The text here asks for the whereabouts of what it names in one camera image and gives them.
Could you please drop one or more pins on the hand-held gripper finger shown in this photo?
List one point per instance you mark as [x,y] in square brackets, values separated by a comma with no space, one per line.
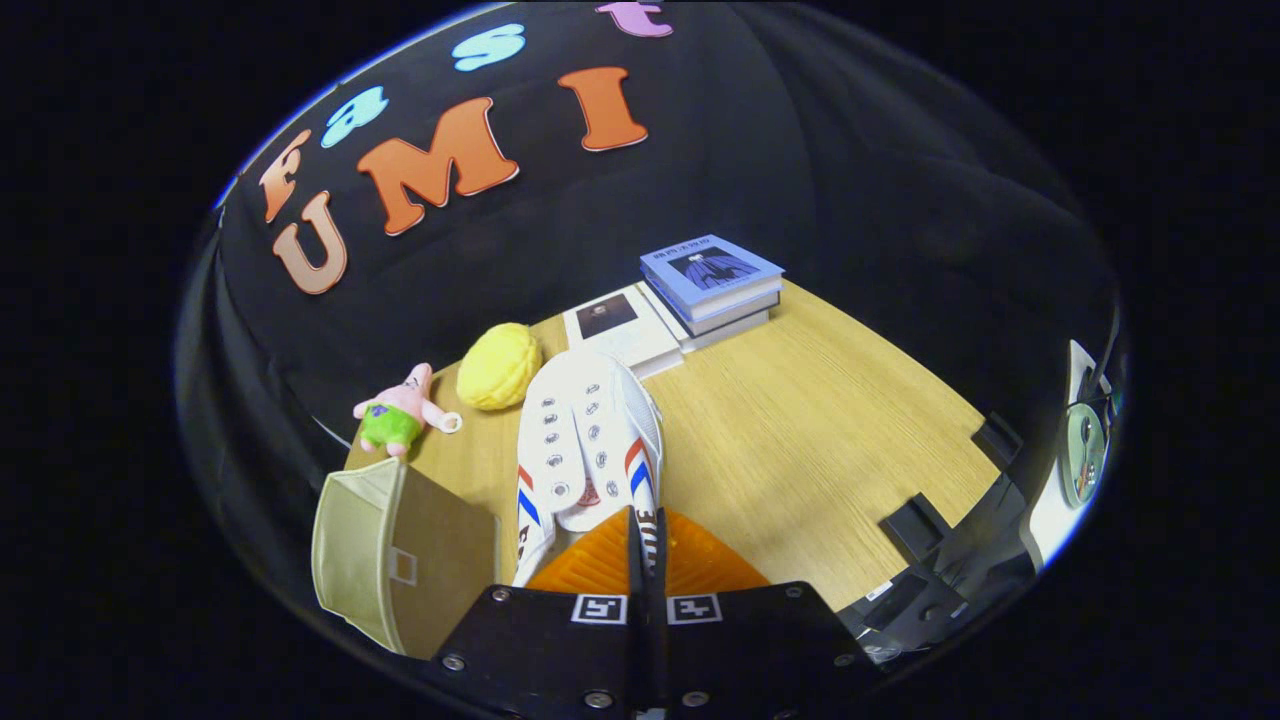
[638,645]
[658,650]

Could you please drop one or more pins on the brown fabric storage box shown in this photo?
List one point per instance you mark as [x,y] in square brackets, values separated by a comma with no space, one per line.
[440,560]

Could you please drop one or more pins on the white canvas shoe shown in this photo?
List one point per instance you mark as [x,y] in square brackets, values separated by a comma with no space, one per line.
[590,400]

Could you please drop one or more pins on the black table clamp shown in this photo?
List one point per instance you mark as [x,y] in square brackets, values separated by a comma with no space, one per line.
[915,525]
[998,440]

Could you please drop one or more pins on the white book with portrait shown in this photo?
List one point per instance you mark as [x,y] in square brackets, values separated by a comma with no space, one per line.
[630,335]

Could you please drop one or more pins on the yellow round plush toy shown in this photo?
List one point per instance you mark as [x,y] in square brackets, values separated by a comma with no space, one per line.
[498,365]

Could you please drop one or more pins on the pink star plush toy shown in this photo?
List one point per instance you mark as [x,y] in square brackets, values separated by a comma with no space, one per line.
[400,405]

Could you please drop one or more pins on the blue cover book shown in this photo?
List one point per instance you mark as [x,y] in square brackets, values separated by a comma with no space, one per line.
[710,268]

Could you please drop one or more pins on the round grey green disc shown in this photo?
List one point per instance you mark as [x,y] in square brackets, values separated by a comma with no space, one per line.
[1083,455]

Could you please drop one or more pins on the black stand frame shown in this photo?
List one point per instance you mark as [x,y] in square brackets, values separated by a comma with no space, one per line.
[960,580]

